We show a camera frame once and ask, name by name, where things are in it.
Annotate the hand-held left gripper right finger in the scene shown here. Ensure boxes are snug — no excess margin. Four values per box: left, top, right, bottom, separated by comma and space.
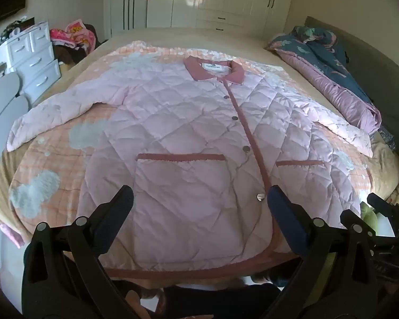
267, 185, 386, 319

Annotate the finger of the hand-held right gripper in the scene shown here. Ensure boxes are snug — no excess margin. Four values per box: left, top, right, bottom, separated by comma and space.
367, 193, 399, 226

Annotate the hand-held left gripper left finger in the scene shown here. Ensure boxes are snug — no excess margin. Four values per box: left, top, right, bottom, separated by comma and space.
23, 185, 143, 319

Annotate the pink quilted jacket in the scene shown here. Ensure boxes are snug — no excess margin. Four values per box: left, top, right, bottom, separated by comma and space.
7, 56, 373, 279

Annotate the dark clothes pile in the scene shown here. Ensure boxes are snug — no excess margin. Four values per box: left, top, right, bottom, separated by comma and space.
55, 23, 102, 66

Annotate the green soft object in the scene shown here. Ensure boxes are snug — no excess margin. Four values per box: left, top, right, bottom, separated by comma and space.
361, 203, 378, 226

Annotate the patterned pillow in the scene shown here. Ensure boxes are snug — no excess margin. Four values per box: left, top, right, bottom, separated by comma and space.
377, 124, 398, 152

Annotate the orange cloud print blanket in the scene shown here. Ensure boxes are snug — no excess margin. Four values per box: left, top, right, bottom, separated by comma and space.
0, 40, 375, 256

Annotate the person's dark clothing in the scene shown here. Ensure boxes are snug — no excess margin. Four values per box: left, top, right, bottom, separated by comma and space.
110, 274, 286, 319

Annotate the grey headboard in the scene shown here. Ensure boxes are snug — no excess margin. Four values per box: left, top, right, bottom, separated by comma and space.
304, 16, 399, 173

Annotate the blue and purple duvet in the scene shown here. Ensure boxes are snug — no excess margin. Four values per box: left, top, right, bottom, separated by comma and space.
266, 26, 383, 135

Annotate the grey rounded chair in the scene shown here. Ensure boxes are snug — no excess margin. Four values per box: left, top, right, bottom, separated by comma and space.
0, 72, 30, 160

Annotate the white drawer chest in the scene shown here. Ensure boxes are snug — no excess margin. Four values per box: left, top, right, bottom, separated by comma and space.
0, 22, 61, 103

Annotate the pink printed cloth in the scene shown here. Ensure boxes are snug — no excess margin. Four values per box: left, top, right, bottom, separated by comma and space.
50, 20, 97, 52

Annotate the bed with beige sheet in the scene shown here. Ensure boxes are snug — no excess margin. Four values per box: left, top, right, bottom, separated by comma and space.
0, 27, 399, 260

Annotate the white door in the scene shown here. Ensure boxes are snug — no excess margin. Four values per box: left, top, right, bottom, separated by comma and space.
110, 0, 148, 39

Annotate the white glossy wardrobe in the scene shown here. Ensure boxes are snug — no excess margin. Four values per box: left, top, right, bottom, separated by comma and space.
146, 0, 295, 39

